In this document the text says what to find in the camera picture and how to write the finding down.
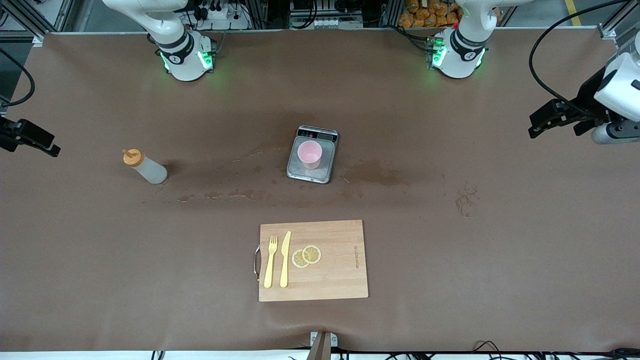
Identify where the pink cup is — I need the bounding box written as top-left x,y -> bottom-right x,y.
297,140 -> 323,170

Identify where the bag of orange snacks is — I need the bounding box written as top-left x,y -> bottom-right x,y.
398,0 -> 462,28

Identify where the white power strip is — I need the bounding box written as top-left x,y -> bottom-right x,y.
192,0 -> 251,31

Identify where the silver kitchen scale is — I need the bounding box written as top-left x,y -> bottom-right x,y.
286,125 -> 340,185

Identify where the long white socket strip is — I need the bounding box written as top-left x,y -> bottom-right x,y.
289,17 -> 363,29

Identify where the yellow plastic fork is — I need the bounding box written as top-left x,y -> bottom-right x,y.
263,236 -> 278,289

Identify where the wooden cutting board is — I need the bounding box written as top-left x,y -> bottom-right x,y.
253,220 -> 369,303

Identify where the yellow plastic knife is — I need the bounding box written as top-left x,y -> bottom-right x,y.
279,231 -> 292,289

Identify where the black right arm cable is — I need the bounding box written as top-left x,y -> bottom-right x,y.
0,47 -> 36,108

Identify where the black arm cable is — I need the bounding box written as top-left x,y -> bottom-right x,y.
528,0 -> 621,115
0,47 -> 36,108

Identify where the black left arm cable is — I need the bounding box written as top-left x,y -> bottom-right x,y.
528,0 -> 621,115

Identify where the aluminium frame rail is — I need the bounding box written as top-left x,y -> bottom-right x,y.
597,0 -> 640,41
0,0 -> 76,47

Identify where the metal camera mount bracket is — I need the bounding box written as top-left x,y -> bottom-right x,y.
309,331 -> 339,360

